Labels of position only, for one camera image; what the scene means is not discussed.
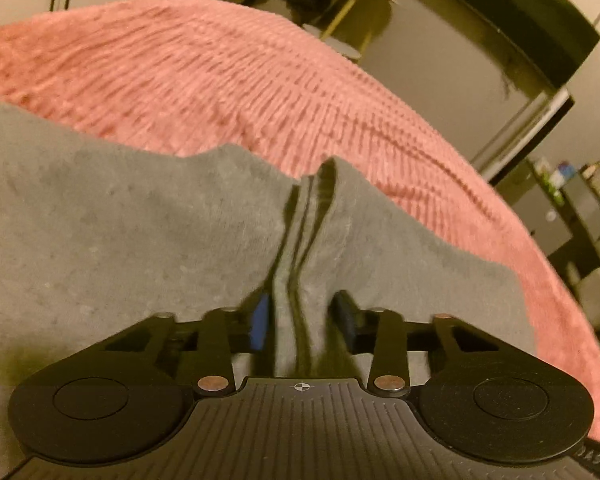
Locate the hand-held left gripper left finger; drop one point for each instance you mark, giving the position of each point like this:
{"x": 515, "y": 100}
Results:
{"x": 261, "y": 322}

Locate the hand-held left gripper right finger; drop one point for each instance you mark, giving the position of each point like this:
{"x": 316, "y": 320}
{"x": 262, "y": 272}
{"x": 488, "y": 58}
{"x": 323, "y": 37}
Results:
{"x": 345, "y": 317}

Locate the grey pants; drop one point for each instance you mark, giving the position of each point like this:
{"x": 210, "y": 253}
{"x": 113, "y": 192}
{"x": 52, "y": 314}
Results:
{"x": 130, "y": 240}

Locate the pink ribbed blanket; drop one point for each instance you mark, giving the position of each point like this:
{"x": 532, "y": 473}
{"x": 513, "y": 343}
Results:
{"x": 260, "y": 85}

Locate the dark shelf with small things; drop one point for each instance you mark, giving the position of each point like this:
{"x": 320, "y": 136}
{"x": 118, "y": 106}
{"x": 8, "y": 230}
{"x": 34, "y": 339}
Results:
{"x": 580, "y": 210}

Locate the white panel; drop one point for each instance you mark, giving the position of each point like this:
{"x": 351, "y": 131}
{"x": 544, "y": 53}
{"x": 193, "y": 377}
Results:
{"x": 527, "y": 132}

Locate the black television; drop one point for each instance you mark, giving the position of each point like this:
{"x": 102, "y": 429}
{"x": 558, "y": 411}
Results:
{"x": 520, "y": 15}

